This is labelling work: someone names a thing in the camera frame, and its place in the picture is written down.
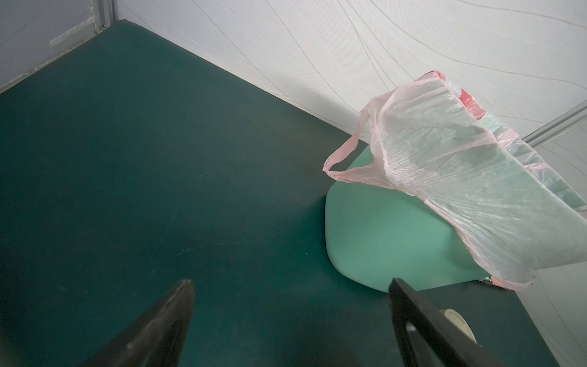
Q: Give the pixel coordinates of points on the pink white plastic bin bag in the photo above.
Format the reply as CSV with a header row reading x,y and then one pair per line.
x,y
432,141

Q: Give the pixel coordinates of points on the mint green trash bin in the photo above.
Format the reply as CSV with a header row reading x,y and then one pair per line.
x,y
375,234

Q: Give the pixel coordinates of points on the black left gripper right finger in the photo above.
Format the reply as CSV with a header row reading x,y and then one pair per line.
x,y
425,337

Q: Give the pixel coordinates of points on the beige jar lid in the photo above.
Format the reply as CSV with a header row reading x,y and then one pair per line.
x,y
459,322

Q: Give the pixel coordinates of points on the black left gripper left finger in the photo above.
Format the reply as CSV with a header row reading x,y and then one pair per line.
x,y
157,337

